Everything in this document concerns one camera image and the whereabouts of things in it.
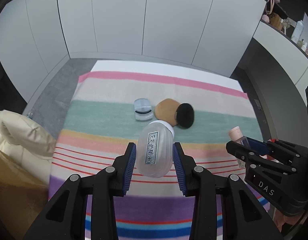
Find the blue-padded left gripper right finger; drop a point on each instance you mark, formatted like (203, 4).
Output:
(243, 216)

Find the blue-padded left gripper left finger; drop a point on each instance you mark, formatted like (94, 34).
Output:
(64, 216)

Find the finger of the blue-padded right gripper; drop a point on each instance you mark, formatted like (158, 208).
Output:
(258, 146)
(240, 151)

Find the clear plastic bottle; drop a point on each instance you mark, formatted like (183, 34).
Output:
(155, 149)

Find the tan makeup puff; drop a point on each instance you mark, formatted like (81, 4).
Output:
(166, 111)

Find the clear eyelash curler case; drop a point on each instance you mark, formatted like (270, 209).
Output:
(143, 109)

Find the person's right hand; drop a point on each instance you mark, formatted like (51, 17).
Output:
(280, 219)

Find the brown cardboard box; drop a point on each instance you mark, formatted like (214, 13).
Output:
(22, 198)

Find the cream padded armchair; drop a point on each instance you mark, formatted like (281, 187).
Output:
(27, 143)

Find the striped colourful cloth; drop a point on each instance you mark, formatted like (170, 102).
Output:
(101, 122)

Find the white spray bottle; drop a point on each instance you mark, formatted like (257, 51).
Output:
(297, 31)

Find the brown patterned box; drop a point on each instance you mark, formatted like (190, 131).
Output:
(275, 21)

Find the pink plush bag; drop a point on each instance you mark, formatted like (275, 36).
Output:
(268, 10)

